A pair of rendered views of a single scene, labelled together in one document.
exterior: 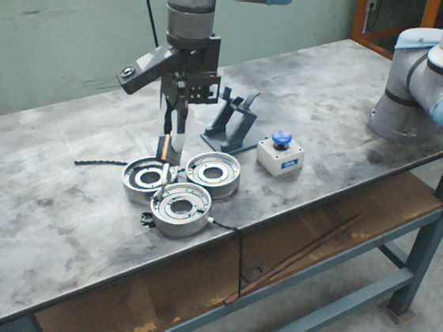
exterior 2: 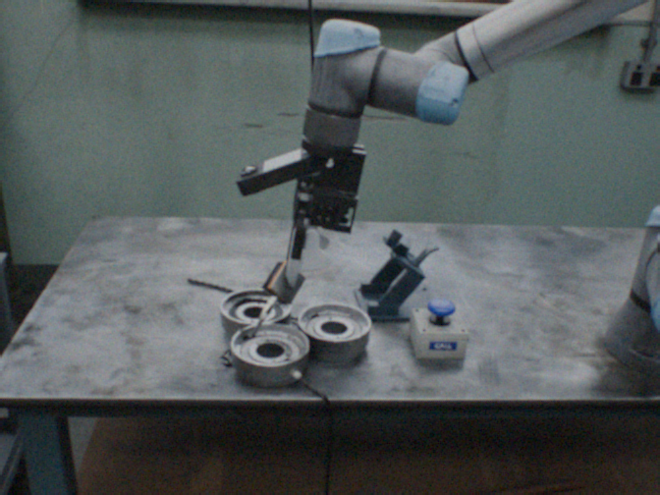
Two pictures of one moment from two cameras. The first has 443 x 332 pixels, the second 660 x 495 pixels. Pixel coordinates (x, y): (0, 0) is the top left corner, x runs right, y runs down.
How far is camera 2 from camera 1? 32 cm
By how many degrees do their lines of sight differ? 22
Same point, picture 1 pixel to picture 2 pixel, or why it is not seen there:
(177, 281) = (265, 476)
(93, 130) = (231, 253)
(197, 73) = (331, 190)
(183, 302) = not seen: outside the picture
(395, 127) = (631, 344)
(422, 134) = not seen: outside the picture
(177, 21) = (310, 122)
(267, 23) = (586, 202)
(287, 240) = (444, 479)
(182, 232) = (254, 376)
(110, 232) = (180, 357)
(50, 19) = (273, 137)
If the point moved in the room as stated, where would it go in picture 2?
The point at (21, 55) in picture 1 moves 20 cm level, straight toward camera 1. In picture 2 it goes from (226, 176) to (222, 194)
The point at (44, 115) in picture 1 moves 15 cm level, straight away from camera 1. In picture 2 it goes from (188, 227) to (196, 199)
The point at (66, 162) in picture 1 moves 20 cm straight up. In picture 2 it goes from (179, 277) to (174, 165)
